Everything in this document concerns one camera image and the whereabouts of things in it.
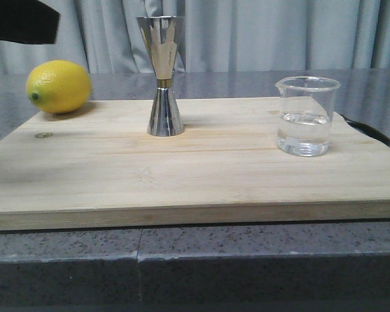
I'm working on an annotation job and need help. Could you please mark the yellow lemon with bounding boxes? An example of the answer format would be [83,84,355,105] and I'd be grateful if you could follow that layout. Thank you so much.
[26,60,92,114]

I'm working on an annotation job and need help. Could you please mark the silver steel double jigger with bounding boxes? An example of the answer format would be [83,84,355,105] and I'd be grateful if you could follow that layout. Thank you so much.
[137,16,185,137]

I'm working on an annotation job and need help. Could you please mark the clear glass measuring beaker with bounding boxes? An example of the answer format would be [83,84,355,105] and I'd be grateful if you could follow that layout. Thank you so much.
[275,76,341,157]

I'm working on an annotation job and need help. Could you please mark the grey curtain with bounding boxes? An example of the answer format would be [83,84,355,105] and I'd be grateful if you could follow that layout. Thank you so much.
[0,1,390,73]

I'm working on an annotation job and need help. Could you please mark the black gripper finger at jigger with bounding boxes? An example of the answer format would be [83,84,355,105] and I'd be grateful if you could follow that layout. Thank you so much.
[0,1,60,44]

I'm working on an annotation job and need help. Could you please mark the light wooden cutting board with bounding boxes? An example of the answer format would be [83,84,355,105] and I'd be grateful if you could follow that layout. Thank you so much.
[0,97,390,231]

